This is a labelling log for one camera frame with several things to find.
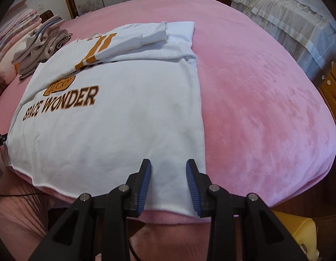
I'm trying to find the bed with pink blanket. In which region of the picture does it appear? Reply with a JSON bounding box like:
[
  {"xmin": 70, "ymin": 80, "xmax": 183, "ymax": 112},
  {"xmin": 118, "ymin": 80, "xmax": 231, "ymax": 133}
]
[{"xmin": 0, "ymin": 0, "xmax": 336, "ymax": 223}]

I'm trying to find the black cable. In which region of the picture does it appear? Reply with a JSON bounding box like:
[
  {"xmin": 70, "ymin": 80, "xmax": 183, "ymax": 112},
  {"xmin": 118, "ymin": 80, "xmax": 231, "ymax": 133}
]
[{"xmin": 0, "ymin": 192, "xmax": 53, "ymax": 198}]

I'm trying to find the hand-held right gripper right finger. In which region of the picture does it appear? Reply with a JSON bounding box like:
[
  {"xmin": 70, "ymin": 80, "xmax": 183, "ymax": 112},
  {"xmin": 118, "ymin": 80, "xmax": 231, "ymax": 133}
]
[{"xmin": 186, "ymin": 158, "xmax": 318, "ymax": 261}]

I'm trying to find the furniture under white lace cover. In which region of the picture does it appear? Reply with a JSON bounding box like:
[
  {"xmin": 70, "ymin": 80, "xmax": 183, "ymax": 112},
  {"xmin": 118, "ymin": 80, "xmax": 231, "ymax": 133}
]
[{"xmin": 230, "ymin": 0, "xmax": 336, "ymax": 87}]

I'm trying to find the white printed sweatshirt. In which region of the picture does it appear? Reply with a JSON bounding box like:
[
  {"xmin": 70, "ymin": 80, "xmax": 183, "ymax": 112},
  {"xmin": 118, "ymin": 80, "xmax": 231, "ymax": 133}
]
[{"xmin": 6, "ymin": 20, "xmax": 208, "ymax": 218}]

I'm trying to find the folded pink striped quilt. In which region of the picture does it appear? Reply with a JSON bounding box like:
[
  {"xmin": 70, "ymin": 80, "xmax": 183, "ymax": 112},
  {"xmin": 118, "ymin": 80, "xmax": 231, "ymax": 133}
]
[{"xmin": 0, "ymin": 9, "xmax": 39, "ymax": 60}]

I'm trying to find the dark wooden headboard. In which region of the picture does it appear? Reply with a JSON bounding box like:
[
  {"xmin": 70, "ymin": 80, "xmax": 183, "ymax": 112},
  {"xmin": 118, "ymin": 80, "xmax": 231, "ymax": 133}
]
[{"xmin": 39, "ymin": 10, "xmax": 55, "ymax": 23}]

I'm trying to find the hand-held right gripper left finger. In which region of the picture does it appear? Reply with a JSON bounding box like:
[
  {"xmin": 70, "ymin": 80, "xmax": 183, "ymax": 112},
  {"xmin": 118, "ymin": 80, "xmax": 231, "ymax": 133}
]
[{"xmin": 29, "ymin": 158, "xmax": 152, "ymax": 261}]

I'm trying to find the wooden drawer chest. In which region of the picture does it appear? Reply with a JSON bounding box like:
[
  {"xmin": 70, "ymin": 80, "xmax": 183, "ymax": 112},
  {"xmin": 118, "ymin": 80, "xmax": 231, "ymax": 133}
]
[{"xmin": 319, "ymin": 54, "xmax": 336, "ymax": 134}]

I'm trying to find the yellow plastic container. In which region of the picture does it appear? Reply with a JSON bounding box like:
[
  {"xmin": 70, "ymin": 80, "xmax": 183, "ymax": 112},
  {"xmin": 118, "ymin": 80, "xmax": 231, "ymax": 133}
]
[{"xmin": 271, "ymin": 209, "xmax": 319, "ymax": 261}]

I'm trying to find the stack of grey clothes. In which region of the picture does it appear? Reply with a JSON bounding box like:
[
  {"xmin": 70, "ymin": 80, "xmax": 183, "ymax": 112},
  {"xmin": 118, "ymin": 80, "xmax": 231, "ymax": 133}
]
[{"xmin": 12, "ymin": 16, "xmax": 73, "ymax": 81}]

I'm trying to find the folded pink quilt orange print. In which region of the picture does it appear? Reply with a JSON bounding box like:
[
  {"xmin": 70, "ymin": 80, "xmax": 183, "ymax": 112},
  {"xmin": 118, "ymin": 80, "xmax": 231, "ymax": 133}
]
[{"xmin": 0, "ymin": 54, "xmax": 20, "ymax": 85}]

